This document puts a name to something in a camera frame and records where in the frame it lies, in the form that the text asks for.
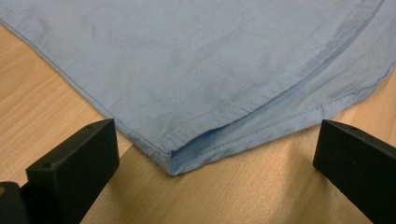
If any light blue button-up shirt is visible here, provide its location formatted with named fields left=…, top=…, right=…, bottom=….
left=0, top=0, right=396, bottom=176

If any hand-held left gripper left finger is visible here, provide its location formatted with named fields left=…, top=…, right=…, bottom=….
left=20, top=119, right=120, bottom=224

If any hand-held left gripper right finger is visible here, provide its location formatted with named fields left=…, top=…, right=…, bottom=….
left=313, top=119, right=396, bottom=224

